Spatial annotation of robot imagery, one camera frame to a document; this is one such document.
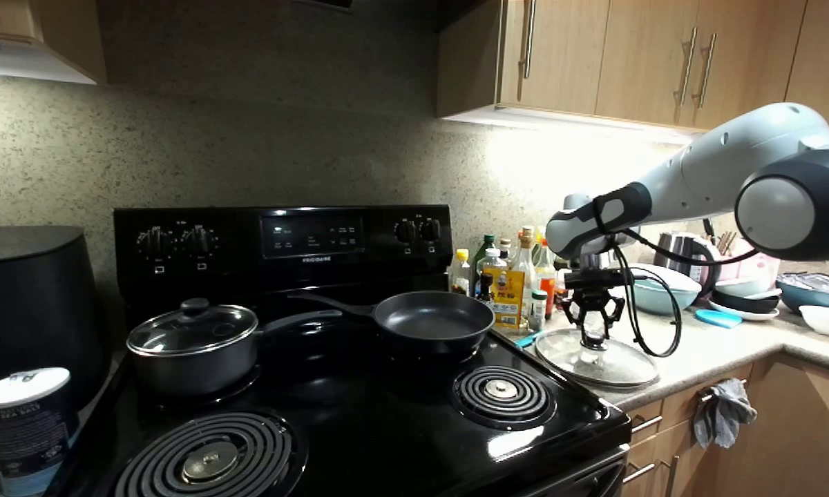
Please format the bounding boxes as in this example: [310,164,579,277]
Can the blue silicone pad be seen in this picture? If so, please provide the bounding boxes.
[693,307,744,329]

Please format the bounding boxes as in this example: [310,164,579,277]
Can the white lidded canister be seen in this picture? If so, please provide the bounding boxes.
[0,368,78,497]

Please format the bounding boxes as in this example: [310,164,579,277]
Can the grey hanging dish towel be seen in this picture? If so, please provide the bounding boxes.
[691,379,758,451]

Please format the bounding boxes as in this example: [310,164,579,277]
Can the wooden cabinets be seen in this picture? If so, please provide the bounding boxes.
[436,0,829,128]
[622,353,829,497]

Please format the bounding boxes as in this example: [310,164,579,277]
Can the upper wooden cabinets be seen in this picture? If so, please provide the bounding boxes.
[436,0,829,128]

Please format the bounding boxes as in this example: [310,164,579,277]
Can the light blue stacked bowls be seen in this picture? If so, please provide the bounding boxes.
[630,266,702,314]

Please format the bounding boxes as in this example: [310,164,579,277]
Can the black air fryer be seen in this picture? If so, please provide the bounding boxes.
[0,227,107,396]

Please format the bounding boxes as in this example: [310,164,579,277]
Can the grey pot with glass lid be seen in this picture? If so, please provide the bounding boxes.
[123,296,346,398]

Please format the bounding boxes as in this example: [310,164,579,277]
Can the range hood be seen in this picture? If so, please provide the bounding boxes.
[0,0,104,85]

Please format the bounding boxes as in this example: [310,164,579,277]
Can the orange sauce bottle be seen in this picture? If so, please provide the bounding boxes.
[537,241,559,320]

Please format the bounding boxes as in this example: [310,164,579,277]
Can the green bottle white cap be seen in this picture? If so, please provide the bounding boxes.
[472,234,494,298]

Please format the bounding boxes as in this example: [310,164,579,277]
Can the black frying pan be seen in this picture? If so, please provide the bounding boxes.
[296,289,494,358]

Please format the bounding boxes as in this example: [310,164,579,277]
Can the dark plate stack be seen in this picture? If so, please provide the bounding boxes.
[711,282,782,320]

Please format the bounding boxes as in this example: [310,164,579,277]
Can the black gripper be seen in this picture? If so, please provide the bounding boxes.
[563,269,626,349]

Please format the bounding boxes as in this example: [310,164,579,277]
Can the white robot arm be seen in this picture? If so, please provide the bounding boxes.
[548,103,829,349]

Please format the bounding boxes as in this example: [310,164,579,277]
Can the glass lid with black knob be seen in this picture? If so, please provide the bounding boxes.
[534,332,659,390]

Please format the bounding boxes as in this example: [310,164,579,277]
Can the black electric kettle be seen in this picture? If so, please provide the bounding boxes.
[655,231,722,292]

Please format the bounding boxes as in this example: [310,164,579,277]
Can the blue spatula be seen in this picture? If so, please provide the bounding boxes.
[514,334,537,352]

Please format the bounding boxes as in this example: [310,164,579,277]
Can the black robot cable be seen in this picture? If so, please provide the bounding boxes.
[606,224,758,358]

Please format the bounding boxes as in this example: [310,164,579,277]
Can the lower wooden cabinets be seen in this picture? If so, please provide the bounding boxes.
[622,353,829,497]

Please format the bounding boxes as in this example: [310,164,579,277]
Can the yellow label oil bottle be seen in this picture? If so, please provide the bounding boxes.
[494,227,534,334]

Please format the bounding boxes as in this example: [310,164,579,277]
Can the black electric stove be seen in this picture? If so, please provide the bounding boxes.
[47,204,630,497]

